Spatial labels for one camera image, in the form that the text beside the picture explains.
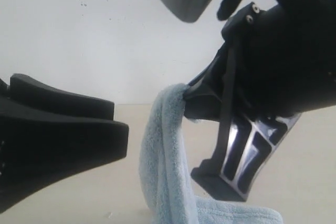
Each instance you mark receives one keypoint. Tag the light blue fluffy towel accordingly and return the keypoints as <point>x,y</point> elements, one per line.
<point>165,179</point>

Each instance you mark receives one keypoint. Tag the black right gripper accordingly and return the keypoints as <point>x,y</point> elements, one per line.
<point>289,59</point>

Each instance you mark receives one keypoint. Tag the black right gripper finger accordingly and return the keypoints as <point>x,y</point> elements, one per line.
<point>251,143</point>
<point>208,96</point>

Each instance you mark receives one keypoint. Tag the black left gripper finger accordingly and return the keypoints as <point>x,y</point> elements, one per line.
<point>41,148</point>
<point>35,94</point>

